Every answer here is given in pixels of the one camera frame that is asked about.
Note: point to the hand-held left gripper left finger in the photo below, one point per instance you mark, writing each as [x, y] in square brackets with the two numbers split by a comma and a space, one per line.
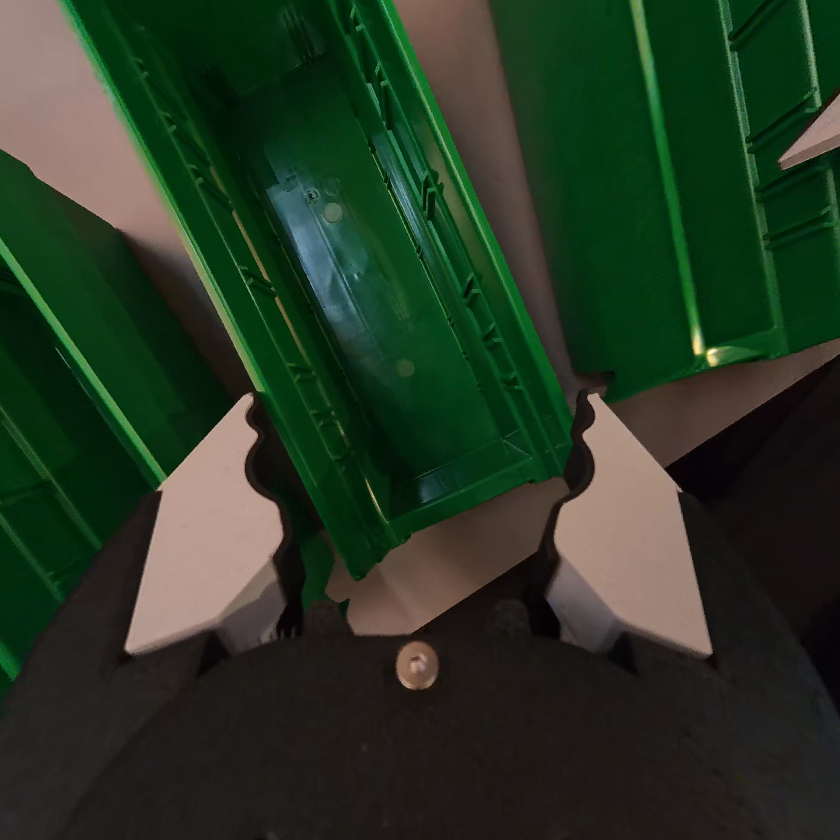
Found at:
[203, 558]

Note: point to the stack of nested green bins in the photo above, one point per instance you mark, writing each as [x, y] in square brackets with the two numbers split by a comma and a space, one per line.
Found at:
[65, 394]

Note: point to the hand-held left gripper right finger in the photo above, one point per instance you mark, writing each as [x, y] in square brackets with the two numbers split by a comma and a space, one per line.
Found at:
[630, 558]

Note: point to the green plastic bin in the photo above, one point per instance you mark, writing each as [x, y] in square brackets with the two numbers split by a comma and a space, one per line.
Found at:
[623, 197]
[328, 262]

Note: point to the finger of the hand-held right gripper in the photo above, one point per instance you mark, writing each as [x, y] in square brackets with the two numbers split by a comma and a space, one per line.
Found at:
[820, 141]

